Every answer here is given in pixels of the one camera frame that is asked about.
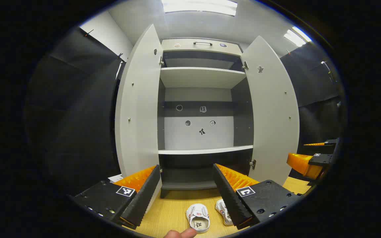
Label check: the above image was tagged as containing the black backdrop cloth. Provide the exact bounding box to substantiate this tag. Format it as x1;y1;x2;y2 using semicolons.
25;26;126;195
280;41;343;179

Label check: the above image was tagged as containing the white shoe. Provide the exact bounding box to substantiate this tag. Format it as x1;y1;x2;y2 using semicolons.
215;199;234;226
186;204;210;234

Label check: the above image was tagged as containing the ceiling light panel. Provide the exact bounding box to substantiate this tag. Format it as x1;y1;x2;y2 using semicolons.
284;26;312;47
161;0;238;16

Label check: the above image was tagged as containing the grey shoe cabinet door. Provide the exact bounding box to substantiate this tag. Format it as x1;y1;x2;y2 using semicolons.
114;24;164;214
240;35;300;185

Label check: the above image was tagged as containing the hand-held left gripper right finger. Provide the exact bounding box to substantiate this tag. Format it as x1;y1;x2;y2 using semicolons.
212;163;302;230

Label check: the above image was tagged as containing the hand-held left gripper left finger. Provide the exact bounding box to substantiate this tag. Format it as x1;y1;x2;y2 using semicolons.
70;165;161;230

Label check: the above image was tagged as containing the grey shoe cabinet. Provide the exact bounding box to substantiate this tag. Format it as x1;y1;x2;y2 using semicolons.
157;38;254;199

